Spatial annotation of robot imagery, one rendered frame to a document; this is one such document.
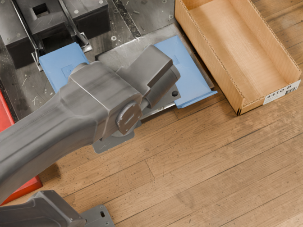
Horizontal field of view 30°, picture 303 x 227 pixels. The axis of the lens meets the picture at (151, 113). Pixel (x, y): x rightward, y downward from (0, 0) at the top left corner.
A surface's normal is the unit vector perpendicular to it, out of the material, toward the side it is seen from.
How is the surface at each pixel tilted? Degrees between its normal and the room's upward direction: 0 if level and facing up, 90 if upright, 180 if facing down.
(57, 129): 20
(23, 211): 63
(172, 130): 0
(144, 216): 0
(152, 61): 9
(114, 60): 0
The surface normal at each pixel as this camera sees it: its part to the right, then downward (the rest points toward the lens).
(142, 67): -0.11, -0.33
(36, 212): 0.60, -0.79
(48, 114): 0.22, -0.64
